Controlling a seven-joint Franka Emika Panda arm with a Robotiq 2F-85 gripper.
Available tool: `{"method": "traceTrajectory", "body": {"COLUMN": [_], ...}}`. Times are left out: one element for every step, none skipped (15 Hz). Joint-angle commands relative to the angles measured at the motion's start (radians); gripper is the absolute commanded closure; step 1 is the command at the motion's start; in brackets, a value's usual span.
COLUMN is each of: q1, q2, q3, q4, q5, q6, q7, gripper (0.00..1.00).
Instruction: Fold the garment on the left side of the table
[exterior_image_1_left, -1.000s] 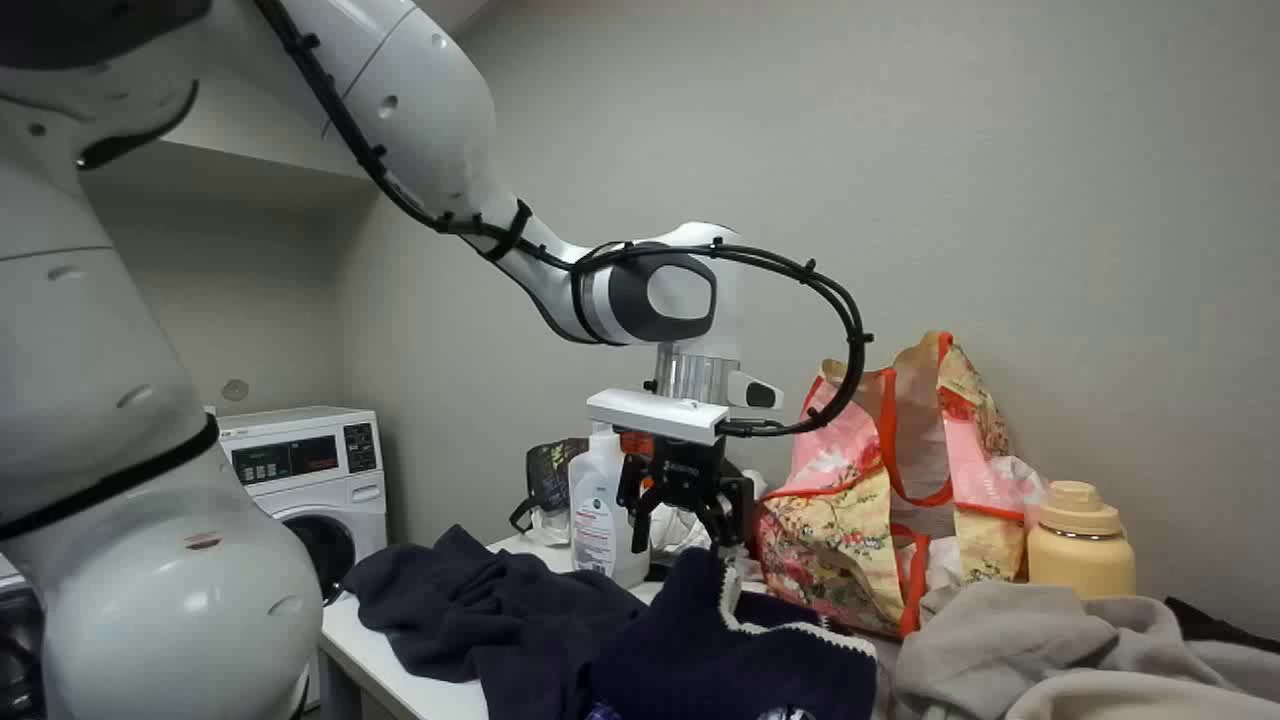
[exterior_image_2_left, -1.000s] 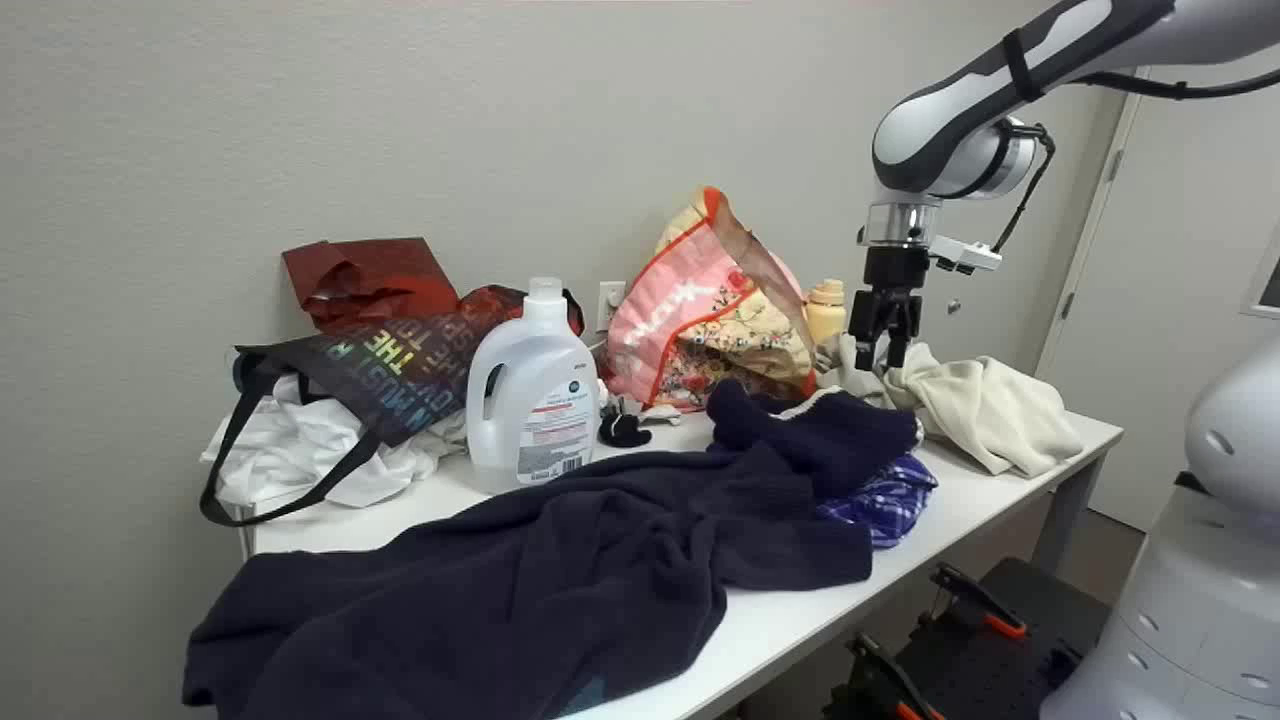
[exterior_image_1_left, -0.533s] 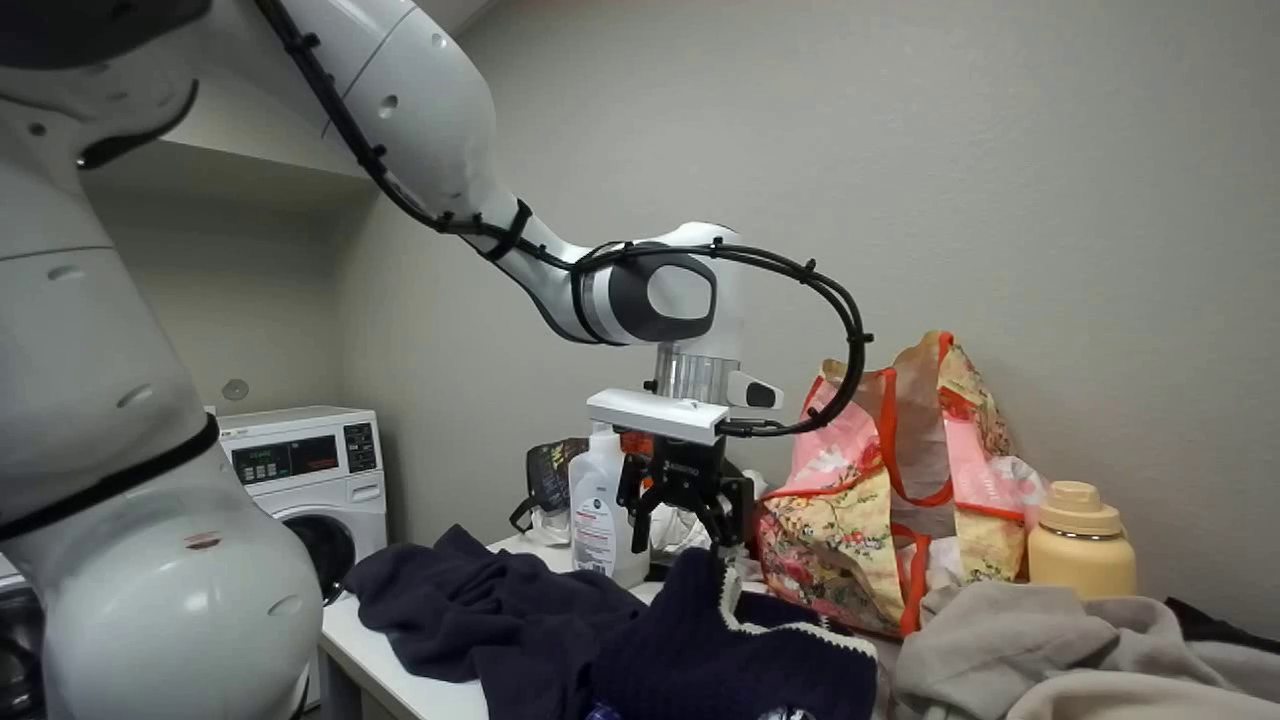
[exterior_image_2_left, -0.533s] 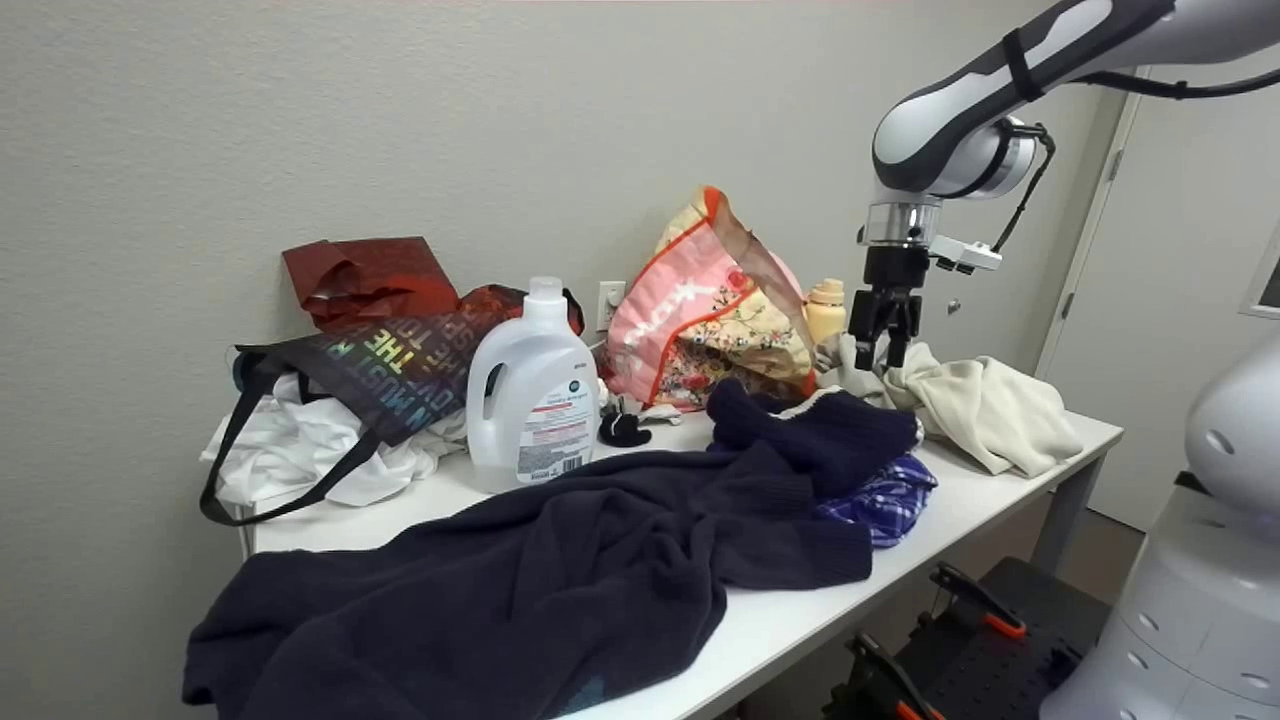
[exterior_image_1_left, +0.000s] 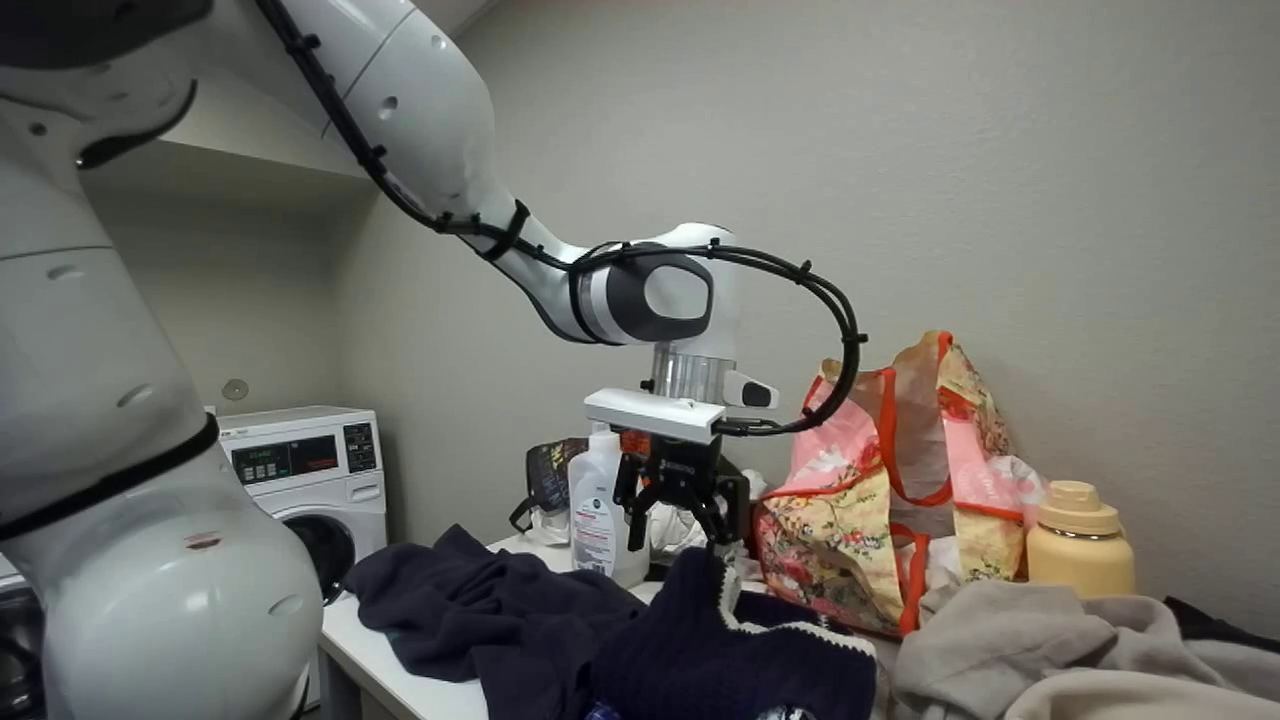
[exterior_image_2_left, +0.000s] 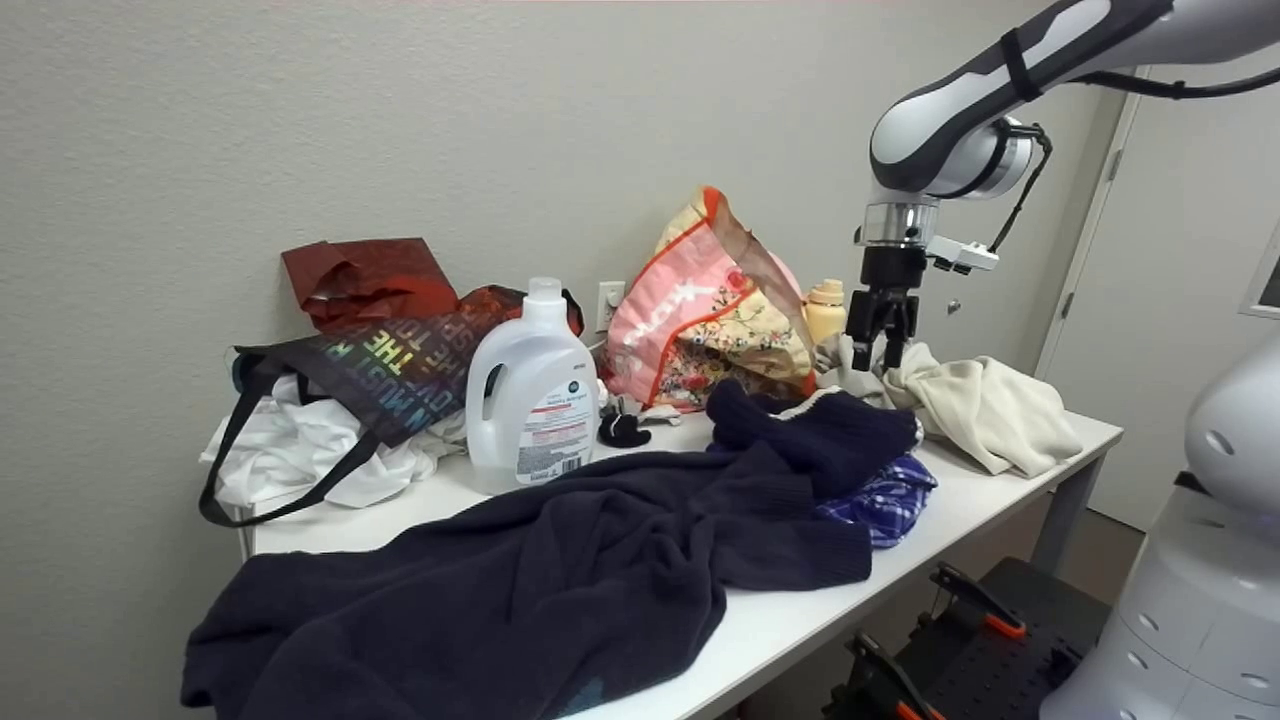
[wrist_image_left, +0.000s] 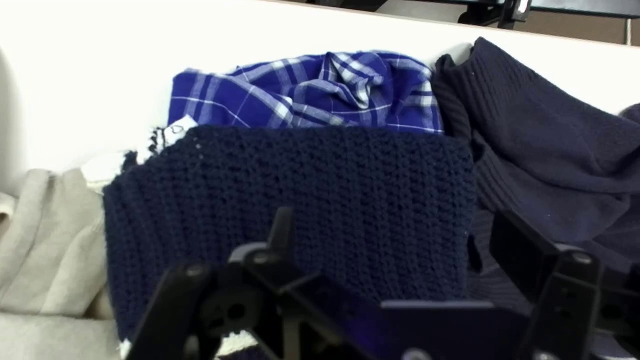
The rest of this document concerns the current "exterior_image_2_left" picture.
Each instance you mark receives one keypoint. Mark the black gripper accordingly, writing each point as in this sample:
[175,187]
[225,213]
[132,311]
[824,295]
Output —
[890,268]

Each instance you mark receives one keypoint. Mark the navy fleece garment orange print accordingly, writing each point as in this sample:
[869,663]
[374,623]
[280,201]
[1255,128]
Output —
[533,586]

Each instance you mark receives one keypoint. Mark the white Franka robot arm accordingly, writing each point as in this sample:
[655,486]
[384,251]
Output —
[943,121]

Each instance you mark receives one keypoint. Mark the cream beige garment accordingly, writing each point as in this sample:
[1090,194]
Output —
[994,407]

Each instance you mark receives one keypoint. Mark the pale yellow jug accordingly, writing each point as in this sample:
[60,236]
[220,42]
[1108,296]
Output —
[824,314]

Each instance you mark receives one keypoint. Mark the navy knit sweater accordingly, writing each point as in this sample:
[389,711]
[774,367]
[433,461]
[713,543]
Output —
[824,441]

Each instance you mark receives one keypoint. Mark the blue plaid shirt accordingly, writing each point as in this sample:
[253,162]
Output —
[883,504]

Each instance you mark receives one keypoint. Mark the pink floral tote bag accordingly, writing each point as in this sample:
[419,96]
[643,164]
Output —
[693,304]

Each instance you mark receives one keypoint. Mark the small black cap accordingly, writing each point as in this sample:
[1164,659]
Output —
[620,431]

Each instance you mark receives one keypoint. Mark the white door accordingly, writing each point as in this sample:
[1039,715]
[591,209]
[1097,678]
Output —
[1173,304]

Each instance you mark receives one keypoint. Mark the dark navy cloth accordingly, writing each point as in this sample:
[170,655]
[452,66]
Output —
[785,625]

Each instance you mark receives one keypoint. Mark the white detergent bottle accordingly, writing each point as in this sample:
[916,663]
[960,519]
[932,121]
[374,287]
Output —
[533,384]

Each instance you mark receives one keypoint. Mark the black printed tote bag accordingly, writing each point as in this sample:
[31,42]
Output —
[384,367]

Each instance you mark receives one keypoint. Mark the white plastic bag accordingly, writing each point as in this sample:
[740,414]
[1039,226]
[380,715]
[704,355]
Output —
[284,445]

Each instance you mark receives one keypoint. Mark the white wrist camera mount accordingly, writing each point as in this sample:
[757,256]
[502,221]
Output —
[960,252]

